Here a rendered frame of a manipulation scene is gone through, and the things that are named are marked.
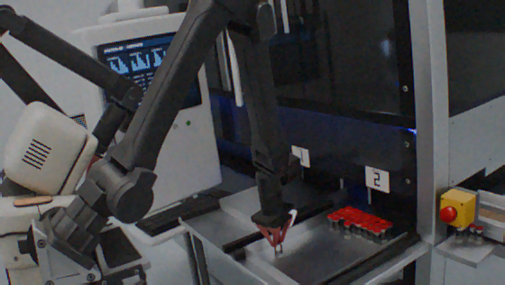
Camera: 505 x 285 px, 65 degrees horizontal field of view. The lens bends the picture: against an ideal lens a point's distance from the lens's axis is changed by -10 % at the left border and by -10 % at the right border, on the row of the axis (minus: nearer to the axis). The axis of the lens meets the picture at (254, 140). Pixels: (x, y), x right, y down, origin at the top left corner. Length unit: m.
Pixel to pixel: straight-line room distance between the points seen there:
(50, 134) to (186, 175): 1.06
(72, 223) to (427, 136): 0.79
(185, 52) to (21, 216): 0.41
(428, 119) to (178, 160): 1.06
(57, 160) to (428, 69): 0.81
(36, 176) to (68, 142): 0.09
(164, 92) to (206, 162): 1.18
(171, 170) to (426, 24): 1.15
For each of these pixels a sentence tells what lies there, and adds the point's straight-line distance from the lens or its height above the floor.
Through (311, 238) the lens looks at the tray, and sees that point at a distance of 1.24.
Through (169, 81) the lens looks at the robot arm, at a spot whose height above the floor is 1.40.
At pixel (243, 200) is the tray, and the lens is 1.54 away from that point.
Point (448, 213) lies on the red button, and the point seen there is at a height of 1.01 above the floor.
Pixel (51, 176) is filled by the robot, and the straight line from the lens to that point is 0.85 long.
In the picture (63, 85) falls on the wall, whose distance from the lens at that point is 6.22.
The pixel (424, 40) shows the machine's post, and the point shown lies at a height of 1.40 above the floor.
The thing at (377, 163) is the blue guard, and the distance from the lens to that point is 1.22.
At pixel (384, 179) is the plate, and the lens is 1.22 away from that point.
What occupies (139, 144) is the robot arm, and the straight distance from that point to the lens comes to 0.72.
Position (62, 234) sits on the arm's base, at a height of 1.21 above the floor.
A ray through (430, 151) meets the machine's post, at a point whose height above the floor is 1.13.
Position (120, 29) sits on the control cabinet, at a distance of 1.66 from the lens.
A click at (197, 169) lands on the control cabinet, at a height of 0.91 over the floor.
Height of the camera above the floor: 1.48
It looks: 16 degrees down
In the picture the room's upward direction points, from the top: 8 degrees counter-clockwise
